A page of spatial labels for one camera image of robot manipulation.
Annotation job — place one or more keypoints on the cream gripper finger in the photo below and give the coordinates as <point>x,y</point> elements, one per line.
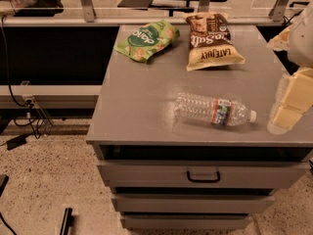
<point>294,97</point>
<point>281,41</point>

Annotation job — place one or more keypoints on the brown chip bag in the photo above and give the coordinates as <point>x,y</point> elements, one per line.
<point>210,41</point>

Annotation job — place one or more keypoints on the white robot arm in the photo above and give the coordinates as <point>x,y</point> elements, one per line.
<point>300,47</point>

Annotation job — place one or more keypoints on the clear plastic water bottle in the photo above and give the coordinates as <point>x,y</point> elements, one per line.
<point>212,110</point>

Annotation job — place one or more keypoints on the green snack bag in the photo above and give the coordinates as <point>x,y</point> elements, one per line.
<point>148,40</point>

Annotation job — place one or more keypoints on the grey drawer cabinet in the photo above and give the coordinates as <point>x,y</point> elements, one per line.
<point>144,154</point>

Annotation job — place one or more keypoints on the black bar on floor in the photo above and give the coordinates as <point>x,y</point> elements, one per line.
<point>67,221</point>

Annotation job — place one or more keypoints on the black power adapter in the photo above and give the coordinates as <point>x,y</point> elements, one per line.
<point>16,142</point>

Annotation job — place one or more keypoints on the metal railing frame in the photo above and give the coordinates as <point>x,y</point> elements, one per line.
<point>106,12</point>

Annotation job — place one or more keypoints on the black drawer handle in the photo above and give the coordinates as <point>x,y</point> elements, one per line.
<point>203,177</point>

